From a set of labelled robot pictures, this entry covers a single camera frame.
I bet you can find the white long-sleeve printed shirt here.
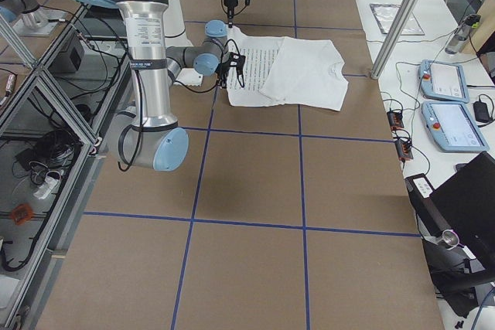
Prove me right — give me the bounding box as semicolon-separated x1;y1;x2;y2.
227;26;348;111

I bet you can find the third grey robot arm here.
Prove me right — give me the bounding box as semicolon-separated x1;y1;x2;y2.
1;0;67;36

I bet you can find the upper orange circuit board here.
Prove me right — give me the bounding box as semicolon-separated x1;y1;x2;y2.
387;110;405;131

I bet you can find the orange circuit board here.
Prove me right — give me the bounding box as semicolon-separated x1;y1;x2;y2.
394;138;414;162
387;110;405;131

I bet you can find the lower orange circuit board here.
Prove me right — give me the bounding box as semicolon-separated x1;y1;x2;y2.
394;138;414;162

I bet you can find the white power strip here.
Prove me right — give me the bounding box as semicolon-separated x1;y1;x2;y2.
33;175;61;200

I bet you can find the upper blue teach pendant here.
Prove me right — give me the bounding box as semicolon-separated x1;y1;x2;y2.
418;60;469;103

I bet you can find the blue teach pendant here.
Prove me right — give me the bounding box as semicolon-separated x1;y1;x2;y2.
418;60;469;103
421;101;490;153

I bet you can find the lower blue teach pendant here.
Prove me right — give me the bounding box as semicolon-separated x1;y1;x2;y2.
421;101;490;153

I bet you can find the black power adapter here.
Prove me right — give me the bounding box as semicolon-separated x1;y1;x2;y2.
473;94;492;124

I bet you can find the black laptop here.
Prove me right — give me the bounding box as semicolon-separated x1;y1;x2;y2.
405;151;494;317

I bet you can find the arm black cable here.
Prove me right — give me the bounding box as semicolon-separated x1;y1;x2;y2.
169;38;247;94

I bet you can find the grey box under frame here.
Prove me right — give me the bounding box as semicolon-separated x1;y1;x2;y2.
49;33;84;73

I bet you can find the aluminium frame rail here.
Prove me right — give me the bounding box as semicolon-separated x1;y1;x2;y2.
1;6;129;329

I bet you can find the aluminium vertical post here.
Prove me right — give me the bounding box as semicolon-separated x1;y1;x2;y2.
370;0;418;80

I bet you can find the orange object under frame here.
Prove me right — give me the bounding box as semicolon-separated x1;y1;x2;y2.
9;203;34;226

